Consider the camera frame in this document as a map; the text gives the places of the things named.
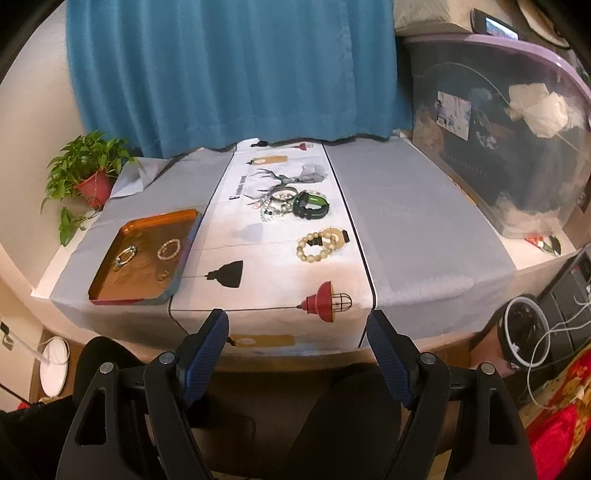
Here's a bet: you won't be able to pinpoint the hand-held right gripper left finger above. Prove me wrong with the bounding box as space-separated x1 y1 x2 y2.
55 308 230 480

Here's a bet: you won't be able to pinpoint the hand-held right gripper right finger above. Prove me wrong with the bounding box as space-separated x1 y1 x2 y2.
367 309 539 480

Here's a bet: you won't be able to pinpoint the orange metal tray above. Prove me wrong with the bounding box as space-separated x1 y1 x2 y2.
88 209 201 306

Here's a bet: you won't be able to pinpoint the large beige bead bracelet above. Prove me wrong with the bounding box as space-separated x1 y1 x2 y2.
296 232 334 264

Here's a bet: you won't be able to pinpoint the black green wristwatch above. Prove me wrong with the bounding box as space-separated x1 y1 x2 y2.
292 191 332 221

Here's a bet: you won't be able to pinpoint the grey white printed tablecloth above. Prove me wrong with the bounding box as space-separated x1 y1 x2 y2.
48 137 518 356

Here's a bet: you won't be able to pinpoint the white round disc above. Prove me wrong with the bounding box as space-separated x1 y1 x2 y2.
38 336 71 397

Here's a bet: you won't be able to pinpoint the black computer case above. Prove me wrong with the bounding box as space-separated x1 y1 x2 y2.
538 244 591 356

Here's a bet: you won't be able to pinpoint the red printed blanket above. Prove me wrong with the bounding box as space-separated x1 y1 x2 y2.
522 355 591 480

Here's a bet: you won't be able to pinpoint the small red green packet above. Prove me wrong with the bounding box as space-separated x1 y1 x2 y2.
526 233 563 256

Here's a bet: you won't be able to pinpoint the clear storage box purple lid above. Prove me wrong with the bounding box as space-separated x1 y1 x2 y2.
397 34 591 241

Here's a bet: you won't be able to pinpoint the potted green plant red pot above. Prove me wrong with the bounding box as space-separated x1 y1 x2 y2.
41 130 139 247

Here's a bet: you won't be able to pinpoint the blue curtain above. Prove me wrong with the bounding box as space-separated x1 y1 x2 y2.
66 0 413 158

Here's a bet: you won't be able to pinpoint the white crumpled cloth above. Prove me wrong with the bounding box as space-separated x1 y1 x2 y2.
507 82 570 138

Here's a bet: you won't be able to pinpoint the beige folded cloth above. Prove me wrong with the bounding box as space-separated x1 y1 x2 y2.
394 0 476 38

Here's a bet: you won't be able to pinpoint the black smartphone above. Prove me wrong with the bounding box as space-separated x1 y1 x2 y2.
470 8 520 41

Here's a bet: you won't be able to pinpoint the black round fan white ring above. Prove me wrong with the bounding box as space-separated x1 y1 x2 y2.
498 295 552 372

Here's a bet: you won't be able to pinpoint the white cable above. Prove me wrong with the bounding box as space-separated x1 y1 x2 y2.
508 295 591 416

